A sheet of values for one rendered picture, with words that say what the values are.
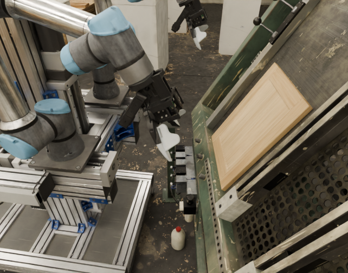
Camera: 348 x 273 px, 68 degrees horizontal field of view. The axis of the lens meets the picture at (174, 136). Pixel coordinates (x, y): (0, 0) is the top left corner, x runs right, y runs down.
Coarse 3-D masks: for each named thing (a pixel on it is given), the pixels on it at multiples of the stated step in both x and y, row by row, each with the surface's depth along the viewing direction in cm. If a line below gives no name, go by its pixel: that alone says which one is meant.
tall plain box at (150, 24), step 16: (112, 0) 308; (144, 0) 303; (160, 0) 332; (128, 16) 317; (144, 16) 314; (160, 16) 339; (144, 32) 326; (160, 32) 349; (144, 48) 338; (160, 48) 358; (160, 64) 369
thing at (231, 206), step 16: (336, 96) 71; (320, 112) 74; (336, 112) 69; (304, 128) 77; (320, 128) 72; (336, 128) 72; (288, 144) 81; (304, 144) 76; (320, 144) 76; (272, 160) 85; (288, 160) 80; (304, 160) 80; (256, 176) 88; (272, 176) 84; (240, 192) 91; (256, 192) 89; (224, 208) 96; (240, 208) 95
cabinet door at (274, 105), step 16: (272, 80) 111; (288, 80) 102; (256, 96) 118; (272, 96) 107; (288, 96) 97; (240, 112) 125; (256, 112) 113; (272, 112) 103; (288, 112) 94; (304, 112) 88; (224, 128) 132; (240, 128) 119; (256, 128) 108; (272, 128) 98; (288, 128) 92; (224, 144) 126; (240, 144) 114; (256, 144) 103; (272, 144) 96; (224, 160) 119; (240, 160) 108; (256, 160) 101; (224, 176) 114; (240, 176) 107
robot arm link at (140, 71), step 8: (144, 56) 55; (136, 64) 54; (144, 64) 55; (120, 72) 56; (128, 72) 55; (136, 72) 55; (144, 72) 56; (152, 72) 58; (128, 80) 56; (136, 80) 56; (144, 80) 57
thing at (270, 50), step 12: (312, 0) 107; (300, 12) 110; (288, 36) 116; (264, 48) 124; (276, 48) 119; (264, 60) 123; (252, 72) 127; (240, 84) 131; (228, 96) 137; (216, 108) 145; (228, 108) 139; (216, 120) 144
